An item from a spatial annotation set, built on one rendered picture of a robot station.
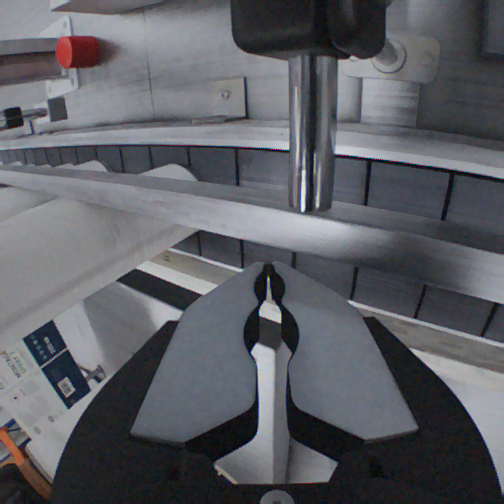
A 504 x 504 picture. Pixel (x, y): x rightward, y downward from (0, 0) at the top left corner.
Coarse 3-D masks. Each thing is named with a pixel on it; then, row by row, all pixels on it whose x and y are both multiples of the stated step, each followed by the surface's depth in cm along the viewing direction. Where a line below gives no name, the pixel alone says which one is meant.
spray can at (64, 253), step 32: (32, 224) 12; (64, 224) 13; (96, 224) 14; (128, 224) 15; (160, 224) 17; (0, 256) 10; (32, 256) 11; (64, 256) 12; (96, 256) 13; (128, 256) 15; (0, 288) 10; (32, 288) 11; (64, 288) 12; (96, 288) 14; (0, 320) 10; (32, 320) 11; (0, 352) 11
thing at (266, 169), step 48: (288, 192) 17; (336, 192) 15; (384, 192) 14; (432, 192) 13; (480, 192) 11; (192, 240) 23; (240, 240) 20; (336, 288) 18; (384, 288) 16; (432, 288) 14
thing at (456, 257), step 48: (48, 192) 15; (96, 192) 12; (144, 192) 10; (192, 192) 9; (240, 192) 9; (288, 240) 8; (336, 240) 7; (384, 240) 7; (432, 240) 6; (480, 240) 6; (480, 288) 6
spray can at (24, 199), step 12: (72, 168) 22; (84, 168) 23; (96, 168) 23; (108, 168) 24; (0, 192) 18; (12, 192) 18; (24, 192) 19; (36, 192) 19; (0, 204) 17; (12, 204) 18; (24, 204) 18; (36, 204) 19; (0, 216) 17
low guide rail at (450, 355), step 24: (144, 264) 21; (168, 264) 20; (192, 264) 20; (192, 288) 19; (264, 312) 17; (408, 336) 13; (432, 336) 13; (456, 336) 13; (432, 360) 12; (456, 360) 12; (480, 360) 11; (480, 384) 11
